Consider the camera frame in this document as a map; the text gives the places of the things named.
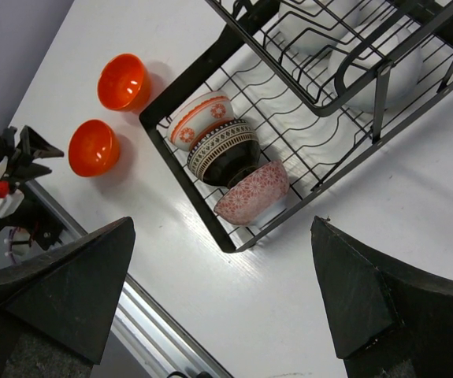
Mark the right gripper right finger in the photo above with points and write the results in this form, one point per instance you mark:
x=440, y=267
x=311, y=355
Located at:
x=386, y=318

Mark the black white patterned bowl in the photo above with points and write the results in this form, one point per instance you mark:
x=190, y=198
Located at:
x=257, y=199

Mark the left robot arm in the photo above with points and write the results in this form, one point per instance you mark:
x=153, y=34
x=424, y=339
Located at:
x=8, y=148

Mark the aluminium mounting rail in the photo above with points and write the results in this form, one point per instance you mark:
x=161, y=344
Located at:
x=156, y=340

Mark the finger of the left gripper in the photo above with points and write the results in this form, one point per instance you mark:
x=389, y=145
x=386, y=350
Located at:
x=22, y=174
x=33, y=146

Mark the black wire dish rack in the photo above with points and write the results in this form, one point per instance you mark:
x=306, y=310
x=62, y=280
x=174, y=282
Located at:
x=321, y=115

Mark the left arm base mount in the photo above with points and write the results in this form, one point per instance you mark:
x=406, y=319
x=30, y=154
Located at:
x=36, y=218

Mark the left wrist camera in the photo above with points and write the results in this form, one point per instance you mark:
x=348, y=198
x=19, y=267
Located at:
x=1, y=193

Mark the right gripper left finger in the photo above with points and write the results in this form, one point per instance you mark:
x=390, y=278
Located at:
x=56, y=309

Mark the orange white patterned bowl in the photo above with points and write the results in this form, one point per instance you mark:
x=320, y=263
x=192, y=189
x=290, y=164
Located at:
x=196, y=118

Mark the brown beige bowl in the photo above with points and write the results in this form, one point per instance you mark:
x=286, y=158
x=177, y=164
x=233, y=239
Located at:
x=225, y=155

